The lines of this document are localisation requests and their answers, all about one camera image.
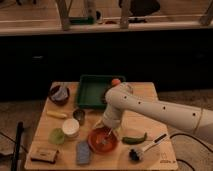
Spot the metal fork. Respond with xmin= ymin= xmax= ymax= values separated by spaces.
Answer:
xmin=101 ymin=129 xmax=112 ymax=145

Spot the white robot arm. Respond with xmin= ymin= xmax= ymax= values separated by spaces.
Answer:
xmin=102 ymin=82 xmax=213 ymax=144

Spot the red bowl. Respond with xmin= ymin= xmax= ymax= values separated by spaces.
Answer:
xmin=87 ymin=127 xmax=118 ymax=154

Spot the dark brown bowl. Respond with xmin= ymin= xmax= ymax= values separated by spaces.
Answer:
xmin=48 ymin=85 xmax=70 ymax=106

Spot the small metal cup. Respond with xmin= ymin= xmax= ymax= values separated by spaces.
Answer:
xmin=73 ymin=109 xmax=85 ymax=125

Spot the green tray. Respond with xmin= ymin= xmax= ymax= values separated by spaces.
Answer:
xmin=76 ymin=75 xmax=126 ymax=109

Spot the orange ball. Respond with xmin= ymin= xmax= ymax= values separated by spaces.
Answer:
xmin=111 ymin=78 xmax=121 ymax=86

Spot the blue sponge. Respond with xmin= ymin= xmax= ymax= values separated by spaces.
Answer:
xmin=76 ymin=141 xmax=91 ymax=165

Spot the blue grey cloth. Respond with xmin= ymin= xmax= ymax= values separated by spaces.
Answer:
xmin=52 ymin=87 xmax=68 ymax=101

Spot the light green plate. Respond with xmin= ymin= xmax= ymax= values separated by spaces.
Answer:
xmin=49 ymin=128 xmax=65 ymax=145

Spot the yellow corn cob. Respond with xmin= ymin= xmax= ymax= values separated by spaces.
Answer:
xmin=46 ymin=111 xmax=67 ymax=119

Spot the brown wooden block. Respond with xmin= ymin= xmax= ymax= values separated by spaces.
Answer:
xmin=30 ymin=147 xmax=59 ymax=164

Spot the black pole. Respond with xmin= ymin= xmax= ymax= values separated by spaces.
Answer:
xmin=11 ymin=122 xmax=24 ymax=171

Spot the black cable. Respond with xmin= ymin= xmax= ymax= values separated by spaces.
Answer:
xmin=169 ymin=132 xmax=213 ymax=171

